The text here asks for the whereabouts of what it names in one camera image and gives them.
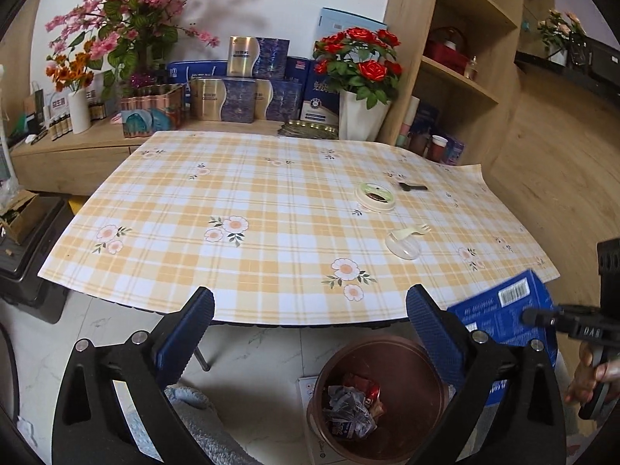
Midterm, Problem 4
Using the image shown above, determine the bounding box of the dark blue box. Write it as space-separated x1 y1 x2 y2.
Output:
446 270 560 446
285 55 315 83

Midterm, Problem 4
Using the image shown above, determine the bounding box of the gold and blue gift box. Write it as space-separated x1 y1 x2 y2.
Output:
227 35 290 81
253 79 303 122
190 77 257 123

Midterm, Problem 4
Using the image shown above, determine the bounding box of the light blue flat carton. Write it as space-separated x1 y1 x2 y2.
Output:
317 7 388 44

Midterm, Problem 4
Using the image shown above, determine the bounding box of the clear round lid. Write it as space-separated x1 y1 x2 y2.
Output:
385 231 421 260

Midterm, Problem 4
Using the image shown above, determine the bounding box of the wooden shelving unit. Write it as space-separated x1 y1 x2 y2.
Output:
382 0 526 165

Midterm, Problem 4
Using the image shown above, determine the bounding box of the brown plastic trash bin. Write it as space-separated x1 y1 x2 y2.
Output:
306 335 449 463

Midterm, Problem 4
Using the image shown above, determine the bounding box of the orange flower bunch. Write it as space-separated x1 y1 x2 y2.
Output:
46 53 95 93

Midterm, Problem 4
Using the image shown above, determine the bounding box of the red gift basket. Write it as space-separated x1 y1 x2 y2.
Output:
424 26 470 73

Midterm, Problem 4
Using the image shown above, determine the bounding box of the long blue carton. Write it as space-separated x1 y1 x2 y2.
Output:
167 60 228 85

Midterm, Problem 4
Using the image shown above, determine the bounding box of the small cardboard box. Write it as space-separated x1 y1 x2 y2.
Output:
0 190 42 245

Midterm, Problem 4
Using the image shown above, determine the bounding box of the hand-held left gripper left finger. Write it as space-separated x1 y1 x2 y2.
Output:
51 286 216 465

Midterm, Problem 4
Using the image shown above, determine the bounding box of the cream round lid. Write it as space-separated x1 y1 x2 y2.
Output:
355 181 397 213

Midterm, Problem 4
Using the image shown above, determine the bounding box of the white faceted flower pot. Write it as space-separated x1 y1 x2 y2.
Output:
338 90 391 142

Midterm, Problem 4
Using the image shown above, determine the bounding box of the tall white vase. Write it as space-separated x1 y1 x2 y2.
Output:
67 90 93 134

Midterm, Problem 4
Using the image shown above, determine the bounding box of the stack of coloured paper cups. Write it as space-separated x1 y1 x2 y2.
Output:
396 96 421 148

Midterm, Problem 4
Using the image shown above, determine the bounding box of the pale pink rose bouquet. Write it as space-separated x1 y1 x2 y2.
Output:
537 9 587 52

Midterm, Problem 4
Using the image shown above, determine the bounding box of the row of small brown bottles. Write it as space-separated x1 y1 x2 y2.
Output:
46 102 107 141

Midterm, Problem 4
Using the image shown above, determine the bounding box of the cream plastic spork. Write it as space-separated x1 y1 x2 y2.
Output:
394 223 432 243

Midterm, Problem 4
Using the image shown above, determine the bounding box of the small blue printed box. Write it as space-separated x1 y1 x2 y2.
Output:
446 136 467 165

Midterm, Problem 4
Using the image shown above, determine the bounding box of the black counter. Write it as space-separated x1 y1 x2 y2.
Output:
514 34 620 88

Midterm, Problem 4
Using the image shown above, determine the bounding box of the grey blue paper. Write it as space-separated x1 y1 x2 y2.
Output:
324 385 379 441

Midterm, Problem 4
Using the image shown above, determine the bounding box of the person's right hand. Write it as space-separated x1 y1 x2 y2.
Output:
564 341 620 405

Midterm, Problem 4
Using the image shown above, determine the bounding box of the low wooden cabinet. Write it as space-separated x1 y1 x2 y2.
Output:
10 116 291 195

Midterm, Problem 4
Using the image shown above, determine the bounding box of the yellow plaid floral tablecloth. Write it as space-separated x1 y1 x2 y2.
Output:
38 130 560 325

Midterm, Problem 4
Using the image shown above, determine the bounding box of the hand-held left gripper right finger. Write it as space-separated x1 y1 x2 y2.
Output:
406 283 567 465

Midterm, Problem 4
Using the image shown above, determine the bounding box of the pink blossom bouquet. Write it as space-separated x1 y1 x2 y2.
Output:
46 0 257 88

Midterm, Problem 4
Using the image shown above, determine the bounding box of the blue and white carton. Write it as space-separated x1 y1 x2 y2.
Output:
300 75 342 124

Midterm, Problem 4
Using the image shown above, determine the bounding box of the black storage box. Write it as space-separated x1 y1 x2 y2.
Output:
0 194 73 311

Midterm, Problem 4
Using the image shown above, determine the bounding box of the red rose bouquet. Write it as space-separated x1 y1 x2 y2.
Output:
312 26 404 110

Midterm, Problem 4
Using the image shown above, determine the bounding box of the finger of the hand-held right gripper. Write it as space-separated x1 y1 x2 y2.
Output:
520 304 606 344

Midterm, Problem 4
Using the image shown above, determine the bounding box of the person's grey fluffy leg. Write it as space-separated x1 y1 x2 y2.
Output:
165 382 253 465

